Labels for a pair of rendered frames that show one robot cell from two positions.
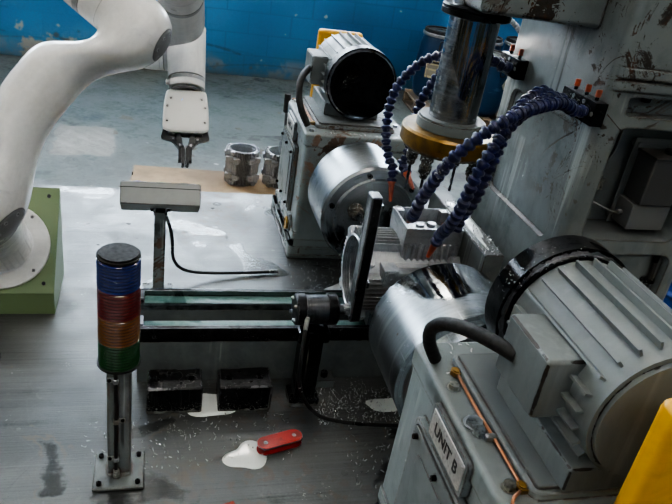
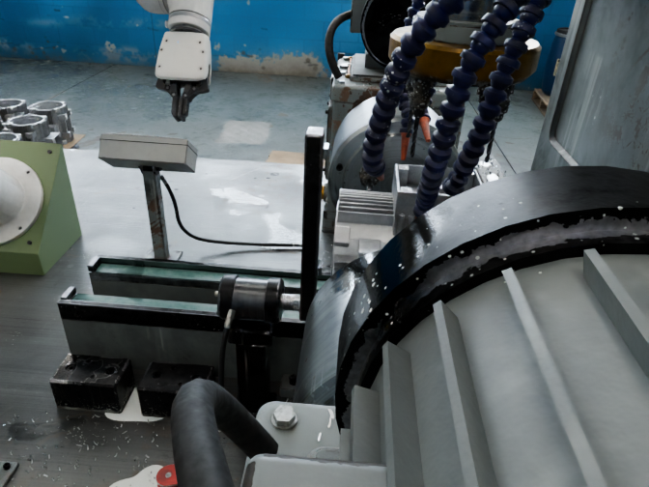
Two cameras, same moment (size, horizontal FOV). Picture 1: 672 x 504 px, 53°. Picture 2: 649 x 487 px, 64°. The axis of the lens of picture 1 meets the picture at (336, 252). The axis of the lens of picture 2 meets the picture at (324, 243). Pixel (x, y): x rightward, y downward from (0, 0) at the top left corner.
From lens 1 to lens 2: 67 cm
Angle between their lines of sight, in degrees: 17
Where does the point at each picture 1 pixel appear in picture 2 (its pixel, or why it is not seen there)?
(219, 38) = not seen: hidden behind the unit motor
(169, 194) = (152, 149)
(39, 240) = (31, 197)
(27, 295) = (13, 254)
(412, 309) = (334, 320)
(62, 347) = (24, 313)
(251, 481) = not seen: outside the picture
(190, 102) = (186, 45)
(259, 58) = not seen: hidden behind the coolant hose
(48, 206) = (47, 162)
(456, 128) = (464, 26)
